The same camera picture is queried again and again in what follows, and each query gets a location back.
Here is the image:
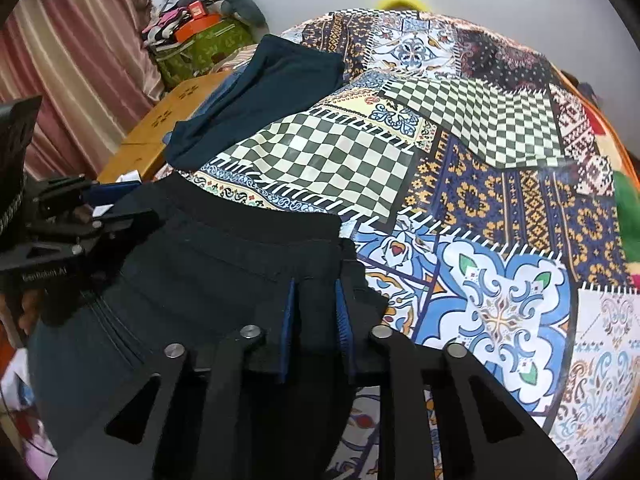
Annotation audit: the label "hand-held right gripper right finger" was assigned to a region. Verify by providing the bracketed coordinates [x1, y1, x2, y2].
[332, 277, 581, 480]

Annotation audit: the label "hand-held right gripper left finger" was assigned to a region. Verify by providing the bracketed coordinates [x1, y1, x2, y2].
[47, 277, 301, 480]

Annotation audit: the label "dark teal garment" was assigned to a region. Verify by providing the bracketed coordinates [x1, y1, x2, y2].
[164, 34, 347, 172]

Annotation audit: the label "blue jeans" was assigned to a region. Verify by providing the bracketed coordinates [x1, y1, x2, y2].
[197, 74, 243, 120]

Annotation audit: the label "green patterned storage box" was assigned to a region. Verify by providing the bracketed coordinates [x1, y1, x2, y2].
[154, 19, 254, 90]

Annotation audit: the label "person's left hand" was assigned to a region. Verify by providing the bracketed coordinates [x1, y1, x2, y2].
[0, 287, 47, 350]

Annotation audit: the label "black pants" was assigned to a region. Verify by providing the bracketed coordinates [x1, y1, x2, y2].
[27, 174, 392, 476]

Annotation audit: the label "striped patterned cloth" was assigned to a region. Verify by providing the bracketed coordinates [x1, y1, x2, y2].
[214, 44, 262, 75]

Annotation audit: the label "striped pink curtain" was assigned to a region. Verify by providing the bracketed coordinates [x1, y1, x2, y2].
[0, 0, 168, 183]

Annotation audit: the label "pile of mixed clothes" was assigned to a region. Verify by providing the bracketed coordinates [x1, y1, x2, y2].
[141, 0, 192, 48]

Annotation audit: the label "orange flat box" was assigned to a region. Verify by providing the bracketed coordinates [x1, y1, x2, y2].
[174, 12, 222, 45]

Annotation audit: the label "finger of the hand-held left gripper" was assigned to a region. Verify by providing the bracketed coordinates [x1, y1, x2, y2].
[80, 181, 143, 207]
[90, 209, 162, 243]

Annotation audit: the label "wooden lap desk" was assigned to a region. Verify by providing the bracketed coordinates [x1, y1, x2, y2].
[96, 71, 233, 185]

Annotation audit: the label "yellow curved bed frame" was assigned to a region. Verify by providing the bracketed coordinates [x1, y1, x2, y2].
[374, 0, 432, 12]

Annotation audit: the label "white paper clutter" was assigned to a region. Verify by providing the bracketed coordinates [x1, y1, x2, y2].
[0, 349, 57, 467]

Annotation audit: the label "patchwork printed blanket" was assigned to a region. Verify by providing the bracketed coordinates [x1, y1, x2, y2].
[190, 2, 640, 480]

